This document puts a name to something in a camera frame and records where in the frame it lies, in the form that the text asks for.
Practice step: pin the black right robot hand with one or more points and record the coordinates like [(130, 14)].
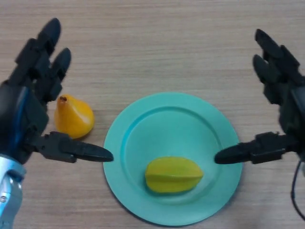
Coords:
[(293, 107)]

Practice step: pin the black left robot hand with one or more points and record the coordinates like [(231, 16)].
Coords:
[(23, 109)]

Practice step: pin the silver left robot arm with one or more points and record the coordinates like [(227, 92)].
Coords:
[(9, 190)]

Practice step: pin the teal green round plate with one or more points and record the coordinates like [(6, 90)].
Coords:
[(171, 128)]

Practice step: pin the yellow starfruit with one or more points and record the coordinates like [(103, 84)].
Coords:
[(174, 175)]

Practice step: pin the orange yellow pear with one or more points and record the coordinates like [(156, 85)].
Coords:
[(74, 119)]

